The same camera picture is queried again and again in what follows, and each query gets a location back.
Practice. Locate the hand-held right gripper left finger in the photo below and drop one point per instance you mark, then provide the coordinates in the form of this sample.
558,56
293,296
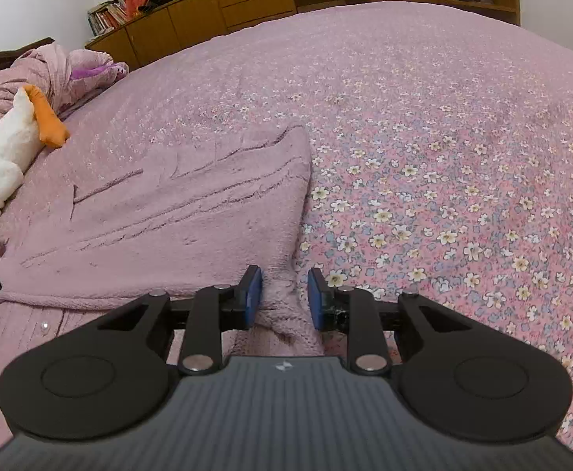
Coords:
254,297

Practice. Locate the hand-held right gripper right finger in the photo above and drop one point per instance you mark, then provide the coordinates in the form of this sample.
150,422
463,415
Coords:
316,299

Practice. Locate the pink knitted sweater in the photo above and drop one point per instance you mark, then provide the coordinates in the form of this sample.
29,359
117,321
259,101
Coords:
168,221

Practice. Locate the white goose plush toy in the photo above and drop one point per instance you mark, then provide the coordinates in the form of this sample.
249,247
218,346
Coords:
6,152

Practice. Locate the pink floral bed sheet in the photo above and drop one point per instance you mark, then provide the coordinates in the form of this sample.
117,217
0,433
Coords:
438,157

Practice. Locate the dark wooden headboard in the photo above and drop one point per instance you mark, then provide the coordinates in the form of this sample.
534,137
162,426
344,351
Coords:
1,51

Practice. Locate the purple cloth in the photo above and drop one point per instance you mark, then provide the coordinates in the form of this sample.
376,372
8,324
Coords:
92,71

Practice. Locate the row of books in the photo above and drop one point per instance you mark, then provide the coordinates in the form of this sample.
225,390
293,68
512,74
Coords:
108,15

